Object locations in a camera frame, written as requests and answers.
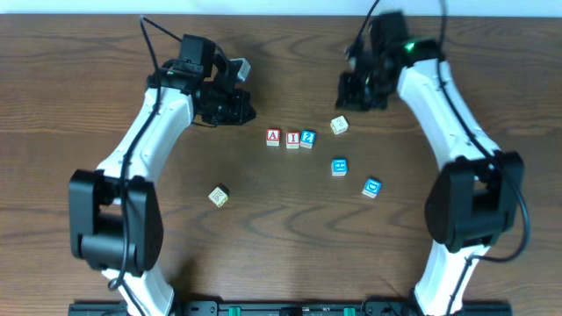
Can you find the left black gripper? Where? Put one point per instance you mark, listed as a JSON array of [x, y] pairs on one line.
[[234, 107]]

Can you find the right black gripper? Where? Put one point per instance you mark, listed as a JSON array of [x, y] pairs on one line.
[[354, 93]]

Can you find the red letter A block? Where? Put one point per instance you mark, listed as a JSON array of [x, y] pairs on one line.
[[273, 137]]

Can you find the cream wooden block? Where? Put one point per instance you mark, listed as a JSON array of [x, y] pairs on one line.
[[339, 125]]

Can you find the red letter I block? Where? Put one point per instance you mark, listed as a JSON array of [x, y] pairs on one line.
[[292, 140]]

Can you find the blue number 2 block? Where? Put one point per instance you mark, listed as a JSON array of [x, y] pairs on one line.
[[307, 139]]

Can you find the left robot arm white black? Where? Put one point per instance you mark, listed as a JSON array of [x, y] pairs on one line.
[[115, 221]]

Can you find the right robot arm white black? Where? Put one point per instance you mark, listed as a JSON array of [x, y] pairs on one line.
[[477, 192]]

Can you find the cream block with K drawing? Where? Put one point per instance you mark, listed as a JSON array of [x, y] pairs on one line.
[[219, 195]]

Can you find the blue letter H block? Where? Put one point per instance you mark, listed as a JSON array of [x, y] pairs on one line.
[[339, 167]]

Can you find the blue letter D block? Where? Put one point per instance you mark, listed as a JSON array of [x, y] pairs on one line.
[[371, 188]]

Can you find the black mounting rail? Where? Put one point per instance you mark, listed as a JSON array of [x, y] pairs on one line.
[[212, 308]]

